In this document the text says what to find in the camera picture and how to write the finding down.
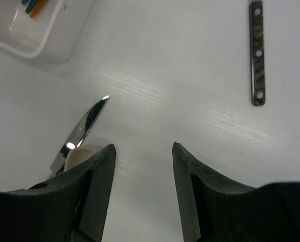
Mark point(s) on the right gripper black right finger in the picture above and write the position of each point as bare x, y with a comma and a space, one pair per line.
213, 207

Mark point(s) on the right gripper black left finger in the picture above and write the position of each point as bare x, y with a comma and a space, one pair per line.
76, 199

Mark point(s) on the steel knife pink handle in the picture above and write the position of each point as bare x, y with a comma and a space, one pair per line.
77, 136

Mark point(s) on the beige plastic spoon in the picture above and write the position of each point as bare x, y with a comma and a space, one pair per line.
79, 155

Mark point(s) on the teal plastic knife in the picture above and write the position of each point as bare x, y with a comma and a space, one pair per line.
30, 6

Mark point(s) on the orange plastic knife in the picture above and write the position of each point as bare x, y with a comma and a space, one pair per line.
38, 8

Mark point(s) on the steel knife green handle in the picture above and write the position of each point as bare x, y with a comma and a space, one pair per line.
24, 2

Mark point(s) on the white right utensil tray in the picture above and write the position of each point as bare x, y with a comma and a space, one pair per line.
48, 38

